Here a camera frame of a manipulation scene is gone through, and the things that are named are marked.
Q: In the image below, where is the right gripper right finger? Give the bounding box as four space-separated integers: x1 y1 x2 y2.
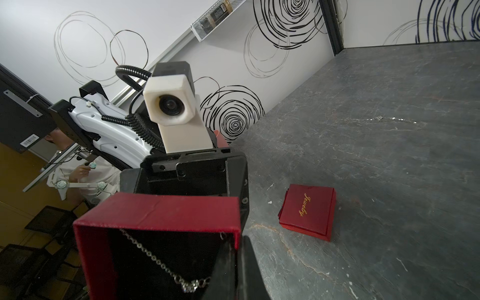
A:
239 236 271 300

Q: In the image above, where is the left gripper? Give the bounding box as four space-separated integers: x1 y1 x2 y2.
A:
119 147 250 228

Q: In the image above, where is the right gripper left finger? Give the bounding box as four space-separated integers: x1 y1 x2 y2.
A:
202 241 239 300

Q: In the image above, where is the silver chain necklace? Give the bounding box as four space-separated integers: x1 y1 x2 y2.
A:
119 228 228 294
348 115 425 126

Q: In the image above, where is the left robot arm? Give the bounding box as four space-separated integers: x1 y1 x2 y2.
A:
49 61 250 224

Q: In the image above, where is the left red jewelry box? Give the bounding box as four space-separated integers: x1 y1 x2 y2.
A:
278 184 336 242

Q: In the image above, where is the red jewelry box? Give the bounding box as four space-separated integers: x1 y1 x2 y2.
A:
73 192 241 300
278 184 336 242

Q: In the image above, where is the middle red jewelry box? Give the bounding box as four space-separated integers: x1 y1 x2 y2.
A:
73 192 241 300

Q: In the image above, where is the pink plastic cup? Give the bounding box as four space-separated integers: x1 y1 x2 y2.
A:
214 130 230 148

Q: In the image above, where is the person behind workstation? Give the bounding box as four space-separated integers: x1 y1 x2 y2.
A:
47 154 121 206

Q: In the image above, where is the dark bottle in shelf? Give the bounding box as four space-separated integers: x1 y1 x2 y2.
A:
200 0 233 31

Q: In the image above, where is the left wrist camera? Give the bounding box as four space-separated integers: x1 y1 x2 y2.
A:
143 61 214 154

